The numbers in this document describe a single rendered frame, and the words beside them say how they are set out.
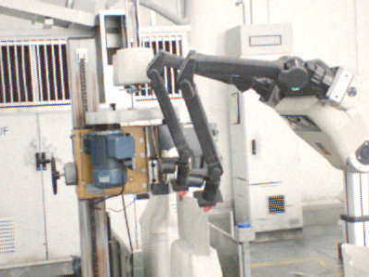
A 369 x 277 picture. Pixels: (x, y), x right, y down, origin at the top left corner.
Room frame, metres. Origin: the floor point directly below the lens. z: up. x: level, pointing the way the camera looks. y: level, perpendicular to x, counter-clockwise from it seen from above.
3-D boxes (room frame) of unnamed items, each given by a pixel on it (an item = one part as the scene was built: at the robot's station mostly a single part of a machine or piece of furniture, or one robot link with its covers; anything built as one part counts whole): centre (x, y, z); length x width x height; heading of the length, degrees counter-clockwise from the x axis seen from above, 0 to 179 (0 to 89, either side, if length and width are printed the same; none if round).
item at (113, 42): (5.73, 0.55, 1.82); 0.51 x 0.27 x 0.71; 13
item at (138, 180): (3.34, 0.37, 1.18); 0.34 x 0.25 x 0.31; 103
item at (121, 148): (3.02, 0.28, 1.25); 0.10 x 0.08 x 0.12; 128
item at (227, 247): (3.96, -0.11, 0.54); 1.05 x 0.02 x 0.41; 13
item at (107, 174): (3.10, 0.35, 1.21); 0.15 x 0.15 x 0.25
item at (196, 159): (3.46, 0.05, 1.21); 0.30 x 0.25 x 0.30; 13
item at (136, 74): (3.15, 0.21, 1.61); 0.17 x 0.17 x 0.17
